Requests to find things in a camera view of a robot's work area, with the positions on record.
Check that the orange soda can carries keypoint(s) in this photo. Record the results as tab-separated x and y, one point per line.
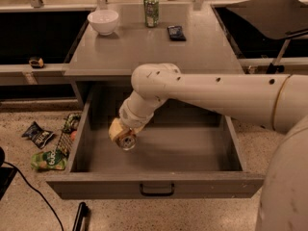
126	141

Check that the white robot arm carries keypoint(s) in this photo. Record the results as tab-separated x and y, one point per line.
275	101

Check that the open grey top drawer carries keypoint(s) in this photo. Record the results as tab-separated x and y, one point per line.
196	150

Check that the green soda can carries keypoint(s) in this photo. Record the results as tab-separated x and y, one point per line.
151	12

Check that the red apple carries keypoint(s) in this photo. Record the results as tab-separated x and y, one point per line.
73	135

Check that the green patterned snack bag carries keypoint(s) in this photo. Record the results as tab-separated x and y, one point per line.
71	123

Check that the checkered snack bag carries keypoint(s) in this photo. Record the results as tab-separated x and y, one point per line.
65	144

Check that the green chip bag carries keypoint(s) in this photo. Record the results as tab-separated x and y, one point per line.
49	160

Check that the blue chip bag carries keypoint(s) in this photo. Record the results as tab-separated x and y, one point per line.
37	135

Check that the black rod on floor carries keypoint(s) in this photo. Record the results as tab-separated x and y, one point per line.
81	216

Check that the dark blue snack packet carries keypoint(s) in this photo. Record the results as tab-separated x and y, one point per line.
176	33

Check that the yellow black tape measure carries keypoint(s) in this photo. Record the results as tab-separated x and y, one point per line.
36	62

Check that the grey cabinet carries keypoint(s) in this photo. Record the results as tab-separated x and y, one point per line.
205	50

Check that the white bowl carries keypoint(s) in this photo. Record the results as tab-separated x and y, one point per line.
104	22

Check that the black stand base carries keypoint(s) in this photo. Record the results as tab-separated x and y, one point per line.
7	173

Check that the black drawer handle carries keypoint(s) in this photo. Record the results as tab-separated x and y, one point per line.
156	190

